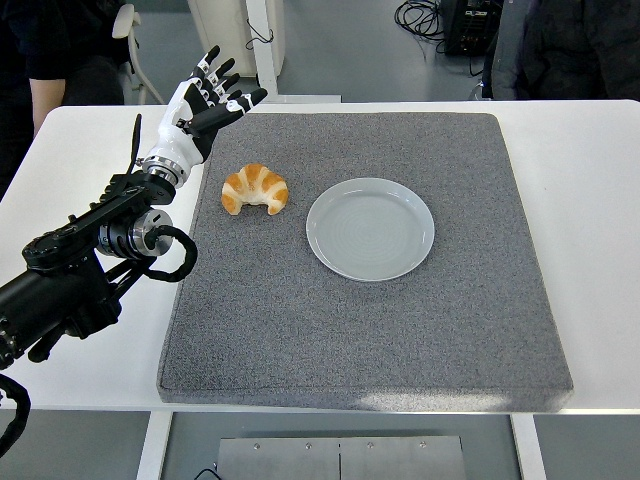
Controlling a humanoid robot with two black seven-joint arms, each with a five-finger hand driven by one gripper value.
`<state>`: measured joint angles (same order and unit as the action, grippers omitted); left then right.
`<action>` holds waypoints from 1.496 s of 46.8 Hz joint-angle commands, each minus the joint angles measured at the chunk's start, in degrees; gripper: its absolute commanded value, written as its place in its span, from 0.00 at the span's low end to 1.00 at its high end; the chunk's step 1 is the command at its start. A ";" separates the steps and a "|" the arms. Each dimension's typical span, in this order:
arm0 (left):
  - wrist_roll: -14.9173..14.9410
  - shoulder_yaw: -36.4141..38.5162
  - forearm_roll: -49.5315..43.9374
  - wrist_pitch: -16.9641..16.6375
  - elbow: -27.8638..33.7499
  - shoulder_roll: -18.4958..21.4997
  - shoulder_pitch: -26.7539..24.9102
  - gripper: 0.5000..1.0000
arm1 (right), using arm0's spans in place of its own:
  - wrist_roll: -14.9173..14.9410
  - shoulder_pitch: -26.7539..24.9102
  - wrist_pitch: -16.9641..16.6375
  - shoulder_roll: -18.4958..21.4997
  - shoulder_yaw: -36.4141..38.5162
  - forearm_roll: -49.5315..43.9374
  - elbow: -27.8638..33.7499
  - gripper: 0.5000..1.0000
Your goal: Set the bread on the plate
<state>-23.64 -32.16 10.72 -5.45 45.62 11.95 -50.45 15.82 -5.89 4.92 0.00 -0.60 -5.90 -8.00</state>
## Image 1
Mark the white table stand leg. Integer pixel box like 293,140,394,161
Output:
243,0,342,104

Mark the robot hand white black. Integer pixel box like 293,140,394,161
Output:
144,45,270,174

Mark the black equipment box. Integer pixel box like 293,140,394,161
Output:
442,0,504,57

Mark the person in dark clothing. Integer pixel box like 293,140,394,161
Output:
482,0,640,101
0,0,127,189

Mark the black floor cables bundle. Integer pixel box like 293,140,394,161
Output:
393,0,454,57

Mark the grey round plate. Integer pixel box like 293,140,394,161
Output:
305,177,436,283

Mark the grey metal plate with screws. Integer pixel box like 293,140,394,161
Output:
215,435,469,480

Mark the white chair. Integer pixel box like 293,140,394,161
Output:
111,9,167,106

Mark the croissant bread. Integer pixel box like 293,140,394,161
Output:
220,162,290,217

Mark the grey speckled mat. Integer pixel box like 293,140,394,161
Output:
156,112,575,414

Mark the white cabinet box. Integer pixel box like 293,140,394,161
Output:
187,0,286,79

